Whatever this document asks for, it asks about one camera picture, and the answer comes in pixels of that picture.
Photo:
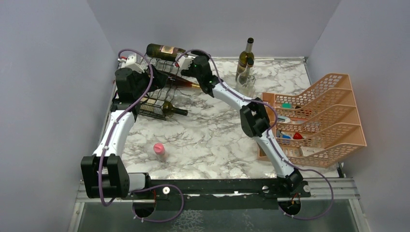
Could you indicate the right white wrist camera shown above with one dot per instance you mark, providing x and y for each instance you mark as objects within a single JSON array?
[{"x": 184, "y": 62}]

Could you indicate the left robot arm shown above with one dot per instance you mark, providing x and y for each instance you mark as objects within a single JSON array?
[{"x": 104, "y": 173}]

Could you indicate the black wire wine rack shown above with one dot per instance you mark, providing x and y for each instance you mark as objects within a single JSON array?
[{"x": 162, "y": 66}]

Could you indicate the dark green wine bottle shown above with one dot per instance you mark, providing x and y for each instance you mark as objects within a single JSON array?
[
  {"x": 163, "y": 52},
  {"x": 159, "y": 109}
]

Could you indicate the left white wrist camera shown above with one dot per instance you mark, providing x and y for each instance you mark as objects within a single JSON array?
[{"x": 133, "y": 62}]

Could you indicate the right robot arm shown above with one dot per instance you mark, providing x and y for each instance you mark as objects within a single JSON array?
[{"x": 255, "y": 122}]

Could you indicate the red triangular item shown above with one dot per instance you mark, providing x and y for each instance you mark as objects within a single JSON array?
[{"x": 297, "y": 136}]

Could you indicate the small pink capped bottle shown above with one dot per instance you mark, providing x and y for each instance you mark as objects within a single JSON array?
[{"x": 160, "y": 151}]

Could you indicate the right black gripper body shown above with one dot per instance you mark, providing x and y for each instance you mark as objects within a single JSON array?
[{"x": 189, "y": 72}]

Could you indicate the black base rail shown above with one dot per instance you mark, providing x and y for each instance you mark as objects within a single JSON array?
[{"x": 217, "y": 194}]

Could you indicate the green wine bottle tan label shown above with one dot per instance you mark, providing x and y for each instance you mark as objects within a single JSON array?
[{"x": 244, "y": 55}]

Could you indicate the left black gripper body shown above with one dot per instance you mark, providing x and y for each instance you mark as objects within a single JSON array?
[{"x": 142, "y": 81}]

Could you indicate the orange plastic desk organizer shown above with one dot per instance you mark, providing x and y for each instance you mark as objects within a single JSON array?
[{"x": 326, "y": 115}]

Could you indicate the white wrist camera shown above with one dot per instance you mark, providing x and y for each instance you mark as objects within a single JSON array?
[
  {"x": 184, "y": 62},
  {"x": 133, "y": 62}
]

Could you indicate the clear glass wine bottle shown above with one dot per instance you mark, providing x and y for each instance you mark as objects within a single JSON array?
[{"x": 246, "y": 80}]

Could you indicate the amber bottle gold cap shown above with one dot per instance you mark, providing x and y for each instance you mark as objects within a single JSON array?
[{"x": 175, "y": 80}]

